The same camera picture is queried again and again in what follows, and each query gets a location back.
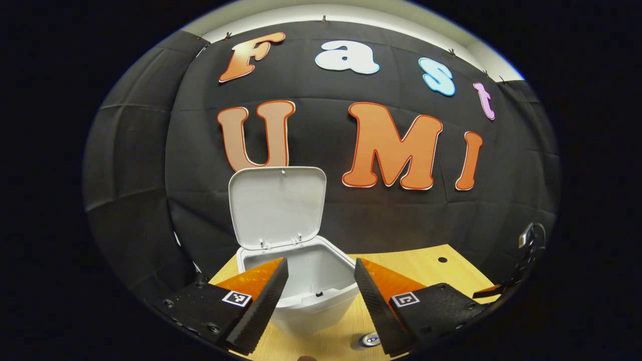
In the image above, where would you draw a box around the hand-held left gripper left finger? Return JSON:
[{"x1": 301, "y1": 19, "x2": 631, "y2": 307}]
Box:
[{"x1": 150, "y1": 257, "x2": 289, "y2": 355}]

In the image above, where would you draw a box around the wooden desktop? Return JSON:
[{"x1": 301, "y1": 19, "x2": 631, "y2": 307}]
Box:
[{"x1": 208, "y1": 244, "x2": 502, "y2": 361}]

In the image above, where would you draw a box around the white desktop garbage bin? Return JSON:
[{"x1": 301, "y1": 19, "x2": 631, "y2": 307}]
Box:
[{"x1": 228, "y1": 166, "x2": 359, "y2": 335}]

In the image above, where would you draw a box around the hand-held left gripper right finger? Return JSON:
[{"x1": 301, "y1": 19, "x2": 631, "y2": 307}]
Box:
[{"x1": 354, "y1": 258, "x2": 495, "y2": 357}]

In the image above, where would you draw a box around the black backdrop cloth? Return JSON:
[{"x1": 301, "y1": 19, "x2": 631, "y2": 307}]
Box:
[{"x1": 83, "y1": 20, "x2": 561, "y2": 301}]

